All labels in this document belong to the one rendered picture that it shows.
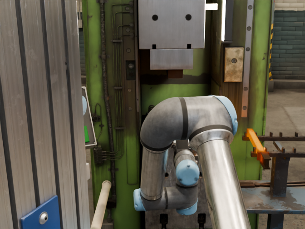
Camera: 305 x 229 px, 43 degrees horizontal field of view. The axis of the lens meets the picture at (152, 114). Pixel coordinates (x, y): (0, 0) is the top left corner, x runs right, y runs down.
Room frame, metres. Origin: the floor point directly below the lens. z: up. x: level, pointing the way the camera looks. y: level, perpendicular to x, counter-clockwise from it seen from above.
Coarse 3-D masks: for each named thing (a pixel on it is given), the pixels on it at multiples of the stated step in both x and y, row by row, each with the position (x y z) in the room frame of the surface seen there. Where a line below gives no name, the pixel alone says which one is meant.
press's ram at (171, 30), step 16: (144, 0) 1.77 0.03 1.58; (160, 0) 1.77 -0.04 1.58; (176, 0) 1.77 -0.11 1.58; (192, 0) 1.77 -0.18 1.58; (144, 16) 1.77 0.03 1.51; (160, 16) 1.77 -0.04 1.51; (176, 16) 1.77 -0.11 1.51; (192, 16) 1.77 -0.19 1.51; (144, 32) 1.77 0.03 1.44; (160, 32) 1.77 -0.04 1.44; (176, 32) 1.77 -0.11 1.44; (192, 32) 1.77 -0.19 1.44; (144, 48) 1.77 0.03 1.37; (160, 48) 1.77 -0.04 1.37; (176, 48) 1.77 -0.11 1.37; (192, 48) 1.77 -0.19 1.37
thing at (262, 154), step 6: (252, 132) 1.74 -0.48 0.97; (252, 138) 1.65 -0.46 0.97; (252, 144) 1.63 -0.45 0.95; (258, 144) 1.57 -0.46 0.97; (258, 150) 1.50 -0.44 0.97; (264, 150) 1.50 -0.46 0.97; (258, 156) 1.46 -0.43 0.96; (264, 156) 1.40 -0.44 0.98; (264, 162) 1.40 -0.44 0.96; (264, 168) 1.38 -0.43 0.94
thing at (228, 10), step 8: (224, 0) 1.88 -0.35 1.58; (232, 0) 1.88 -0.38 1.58; (224, 8) 1.88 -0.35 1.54; (232, 8) 1.88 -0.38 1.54; (224, 16) 1.88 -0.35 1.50; (232, 16) 1.88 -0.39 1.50; (224, 24) 1.88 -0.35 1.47; (232, 24) 1.88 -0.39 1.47; (224, 32) 1.88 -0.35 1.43; (224, 40) 1.88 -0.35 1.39
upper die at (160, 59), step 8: (152, 48) 1.81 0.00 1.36; (152, 56) 1.77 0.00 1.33; (160, 56) 1.77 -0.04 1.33; (168, 56) 1.77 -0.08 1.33; (176, 56) 1.77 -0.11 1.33; (184, 56) 1.77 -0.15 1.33; (192, 56) 1.77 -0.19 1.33; (152, 64) 1.77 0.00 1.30; (160, 64) 1.77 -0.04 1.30; (168, 64) 1.77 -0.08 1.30; (176, 64) 1.77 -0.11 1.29; (184, 64) 1.77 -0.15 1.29; (192, 64) 1.77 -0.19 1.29
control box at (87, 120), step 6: (84, 90) 1.74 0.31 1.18; (84, 96) 1.72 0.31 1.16; (84, 114) 1.67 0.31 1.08; (90, 114) 1.69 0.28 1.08; (84, 120) 1.66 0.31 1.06; (90, 120) 1.67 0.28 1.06; (90, 126) 1.66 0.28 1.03; (90, 132) 1.64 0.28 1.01; (90, 138) 1.63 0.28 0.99; (90, 144) 1.61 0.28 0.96; (96, 144) 1.62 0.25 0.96
